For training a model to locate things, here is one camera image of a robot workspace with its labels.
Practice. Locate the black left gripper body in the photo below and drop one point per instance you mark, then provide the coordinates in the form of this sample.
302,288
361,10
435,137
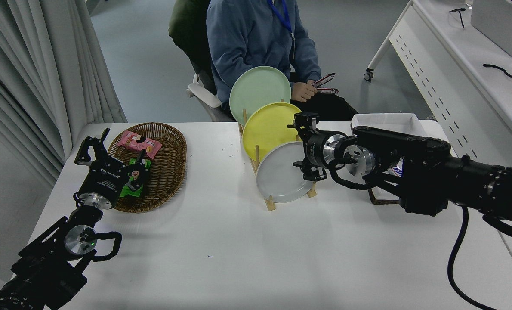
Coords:
103,178

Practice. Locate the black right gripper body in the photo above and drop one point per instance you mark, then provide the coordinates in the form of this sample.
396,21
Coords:
315,148

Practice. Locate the grey plate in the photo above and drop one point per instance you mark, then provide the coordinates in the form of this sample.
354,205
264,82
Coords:
282,176

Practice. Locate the red and white snack bar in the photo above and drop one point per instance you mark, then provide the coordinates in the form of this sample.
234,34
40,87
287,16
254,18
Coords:
324,79
328,90

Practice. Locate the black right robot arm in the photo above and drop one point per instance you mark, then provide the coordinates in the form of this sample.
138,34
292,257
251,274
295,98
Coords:
424,172

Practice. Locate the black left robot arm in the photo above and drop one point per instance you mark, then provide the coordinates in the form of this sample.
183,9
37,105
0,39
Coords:
45,267

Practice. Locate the yellow plate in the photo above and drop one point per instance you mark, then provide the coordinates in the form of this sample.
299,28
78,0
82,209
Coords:
269,127

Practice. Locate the wooden plate rack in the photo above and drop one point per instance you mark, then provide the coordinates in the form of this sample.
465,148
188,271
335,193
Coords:
269,204

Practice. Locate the pale green plate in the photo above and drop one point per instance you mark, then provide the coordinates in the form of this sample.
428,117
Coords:
256,88

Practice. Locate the person's hand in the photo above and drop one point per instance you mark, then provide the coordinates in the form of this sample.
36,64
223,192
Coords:
303,91

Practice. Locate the green snack packet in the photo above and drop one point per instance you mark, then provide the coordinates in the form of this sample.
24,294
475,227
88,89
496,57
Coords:
129,190

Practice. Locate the brown wicker basket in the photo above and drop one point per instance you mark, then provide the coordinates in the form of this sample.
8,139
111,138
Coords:
168,163

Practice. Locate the pink snack packet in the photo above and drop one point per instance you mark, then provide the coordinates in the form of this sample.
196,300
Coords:
131,141

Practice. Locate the white tray with cork base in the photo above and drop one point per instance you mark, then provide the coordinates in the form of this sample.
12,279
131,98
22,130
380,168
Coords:
385,119

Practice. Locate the white chair with dark back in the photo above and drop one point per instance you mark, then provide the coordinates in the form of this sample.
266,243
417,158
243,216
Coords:
202,94

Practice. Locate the person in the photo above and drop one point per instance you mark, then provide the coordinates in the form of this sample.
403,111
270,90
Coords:
247,38

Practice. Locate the grey curtain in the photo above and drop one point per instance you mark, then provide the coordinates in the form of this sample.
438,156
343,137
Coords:
32,64

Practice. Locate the white perforated desk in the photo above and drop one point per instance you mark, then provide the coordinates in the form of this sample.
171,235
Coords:
454,64

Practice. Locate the black glasses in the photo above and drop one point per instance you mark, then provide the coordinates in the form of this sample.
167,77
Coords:
459,17

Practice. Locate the silver laptop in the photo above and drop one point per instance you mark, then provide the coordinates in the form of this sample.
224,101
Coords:
497,23

